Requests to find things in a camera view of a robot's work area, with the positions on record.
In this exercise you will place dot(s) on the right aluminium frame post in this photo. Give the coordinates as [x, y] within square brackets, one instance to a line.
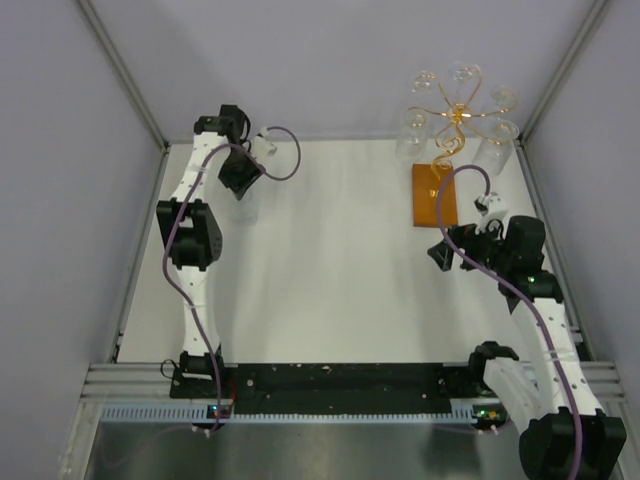
[588, 27]

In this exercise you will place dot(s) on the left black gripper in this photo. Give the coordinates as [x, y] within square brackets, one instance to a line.
[234, 183]

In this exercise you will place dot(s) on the grey slotted cable duct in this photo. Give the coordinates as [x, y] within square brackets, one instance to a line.
[457, 412]

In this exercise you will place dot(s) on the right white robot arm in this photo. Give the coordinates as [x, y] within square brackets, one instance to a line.
[564, 432]

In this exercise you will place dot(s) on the aluminium frame post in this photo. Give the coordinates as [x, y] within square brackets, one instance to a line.
[588, 27]
[121, 72]

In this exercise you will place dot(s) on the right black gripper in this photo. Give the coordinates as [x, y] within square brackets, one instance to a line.
[466, 236]

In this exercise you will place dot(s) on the left aluminium frame post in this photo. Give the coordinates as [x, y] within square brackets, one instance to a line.
[121, 72]

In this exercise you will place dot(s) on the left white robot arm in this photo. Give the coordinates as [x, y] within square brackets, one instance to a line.
[193, 239]

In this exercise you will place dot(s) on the orange wooden rack base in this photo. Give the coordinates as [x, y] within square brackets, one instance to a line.
[428, 197]

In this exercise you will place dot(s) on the wine glass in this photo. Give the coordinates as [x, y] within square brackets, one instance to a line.
[413, 134]
[245, 210]
[466, 73]
[496, 146]
[505, 100]
[424, 82]

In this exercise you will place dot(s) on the gold wire glass rack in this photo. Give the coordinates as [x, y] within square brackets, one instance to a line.
[459, 117]

